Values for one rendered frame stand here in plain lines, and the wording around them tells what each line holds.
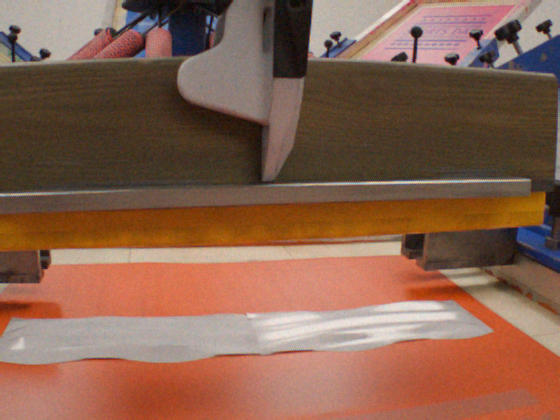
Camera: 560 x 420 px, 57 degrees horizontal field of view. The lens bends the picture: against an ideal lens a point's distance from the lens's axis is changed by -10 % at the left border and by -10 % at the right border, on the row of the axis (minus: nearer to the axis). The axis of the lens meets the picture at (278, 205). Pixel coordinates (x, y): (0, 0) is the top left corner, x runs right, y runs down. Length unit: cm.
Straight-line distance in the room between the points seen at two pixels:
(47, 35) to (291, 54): 442
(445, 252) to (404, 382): 17
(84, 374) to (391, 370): 19
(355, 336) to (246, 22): 23
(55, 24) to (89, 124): 438
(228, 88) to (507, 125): 17
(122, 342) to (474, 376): 23
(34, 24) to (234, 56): 444
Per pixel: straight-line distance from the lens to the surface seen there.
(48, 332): 41
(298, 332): 40
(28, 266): 45
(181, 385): 34
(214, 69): 27
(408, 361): 38
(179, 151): 29
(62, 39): 464
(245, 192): 28
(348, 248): 63
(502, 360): 40
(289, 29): 27
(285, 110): 27
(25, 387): 35
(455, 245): 50
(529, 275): 53
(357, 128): 30
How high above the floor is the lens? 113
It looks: 12 degrees down
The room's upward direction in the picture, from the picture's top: 2 degrees clockwise
